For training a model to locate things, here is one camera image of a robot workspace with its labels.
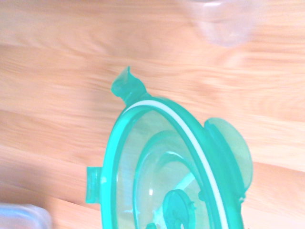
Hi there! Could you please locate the green round container lid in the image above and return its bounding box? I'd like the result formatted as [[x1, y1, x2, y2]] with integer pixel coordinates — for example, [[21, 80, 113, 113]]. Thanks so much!
[[85, 66, 254, 229]]

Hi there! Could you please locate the black takeout container clear lid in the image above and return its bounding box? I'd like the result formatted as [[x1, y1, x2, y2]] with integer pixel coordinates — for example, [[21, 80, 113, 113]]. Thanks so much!
[[0, 203, 52, 229]]

